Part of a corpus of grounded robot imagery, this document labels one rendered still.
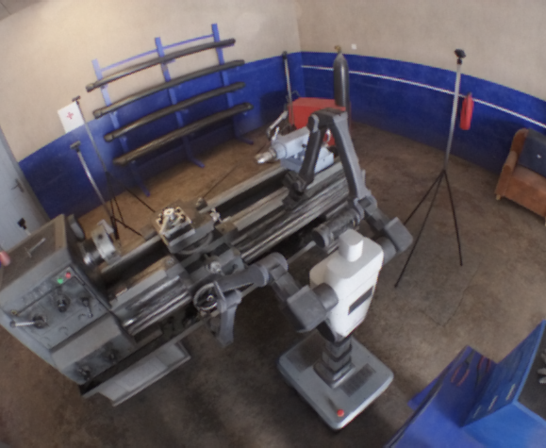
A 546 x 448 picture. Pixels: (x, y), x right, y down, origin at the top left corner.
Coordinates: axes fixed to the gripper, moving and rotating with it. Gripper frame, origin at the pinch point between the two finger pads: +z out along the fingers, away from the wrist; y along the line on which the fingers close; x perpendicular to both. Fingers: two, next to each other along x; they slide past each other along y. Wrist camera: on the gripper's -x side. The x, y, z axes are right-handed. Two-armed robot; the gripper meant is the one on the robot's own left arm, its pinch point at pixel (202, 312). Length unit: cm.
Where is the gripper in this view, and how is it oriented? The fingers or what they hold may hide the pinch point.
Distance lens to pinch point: 171.7
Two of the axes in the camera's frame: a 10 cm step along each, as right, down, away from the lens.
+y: -1.6, -7.4, -6.6
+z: -6.3, -4.4, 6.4
